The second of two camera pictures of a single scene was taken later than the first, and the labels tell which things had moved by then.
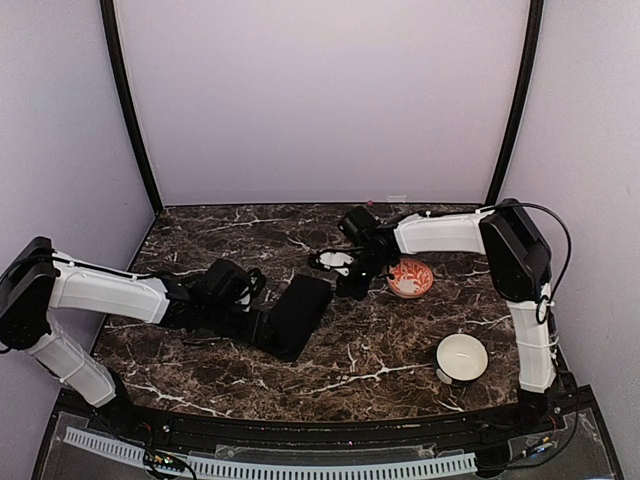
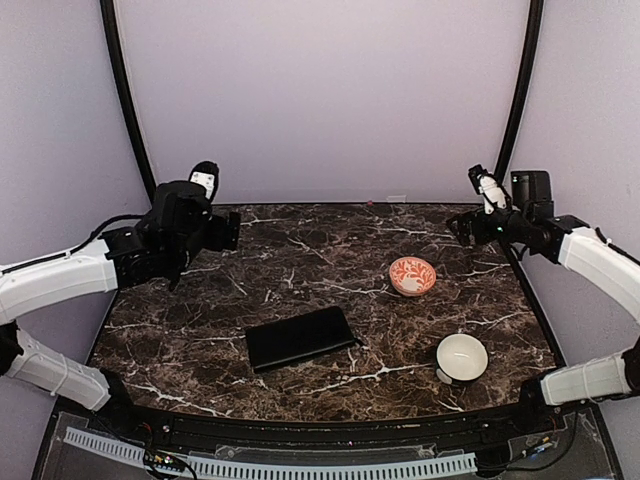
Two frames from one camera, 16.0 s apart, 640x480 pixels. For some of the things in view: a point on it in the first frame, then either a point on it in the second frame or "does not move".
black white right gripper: x=345 y=288 to x=482 y=236
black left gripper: x=247 y=335 to x=218 y=240
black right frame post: x=533 y=46 does not move
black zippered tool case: x=284 y=330 to x=281 y=342
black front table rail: x=342 y=433 does not move
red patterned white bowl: x=412 y=278 does not move
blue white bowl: x=462 y=358 does not move
